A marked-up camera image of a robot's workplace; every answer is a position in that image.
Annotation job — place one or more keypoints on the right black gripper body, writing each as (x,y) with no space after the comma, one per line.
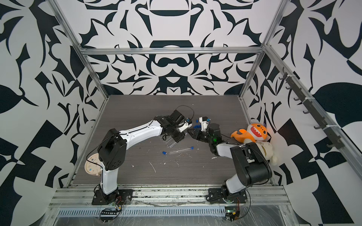
(207,139)

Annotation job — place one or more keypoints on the cream plush toy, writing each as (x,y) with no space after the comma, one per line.
(266,149)

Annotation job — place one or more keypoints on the beige round alarm clock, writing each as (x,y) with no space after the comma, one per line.
(93,165)

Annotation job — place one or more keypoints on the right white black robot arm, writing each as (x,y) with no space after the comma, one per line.
(250,159)

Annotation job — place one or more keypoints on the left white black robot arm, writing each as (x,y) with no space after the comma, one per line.
(113,149)

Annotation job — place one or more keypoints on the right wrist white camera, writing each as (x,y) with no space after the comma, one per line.
(204,122)

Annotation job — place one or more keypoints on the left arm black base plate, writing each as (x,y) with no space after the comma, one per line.
(118,197)

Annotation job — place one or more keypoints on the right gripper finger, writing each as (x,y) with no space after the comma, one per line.
(193,131)
(194,135)

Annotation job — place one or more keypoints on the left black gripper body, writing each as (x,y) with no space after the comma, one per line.
(177,134)

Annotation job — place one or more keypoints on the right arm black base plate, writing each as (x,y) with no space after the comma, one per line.
(222,195)

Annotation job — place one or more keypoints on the test tube front most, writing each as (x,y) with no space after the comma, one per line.
(182,150)

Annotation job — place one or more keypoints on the orange shark plush toy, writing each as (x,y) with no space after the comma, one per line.
(254,132)

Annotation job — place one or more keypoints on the black wall hook rail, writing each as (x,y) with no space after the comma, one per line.
(314,109)

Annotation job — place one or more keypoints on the aluminium frame front rail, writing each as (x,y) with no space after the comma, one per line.
(165,195)

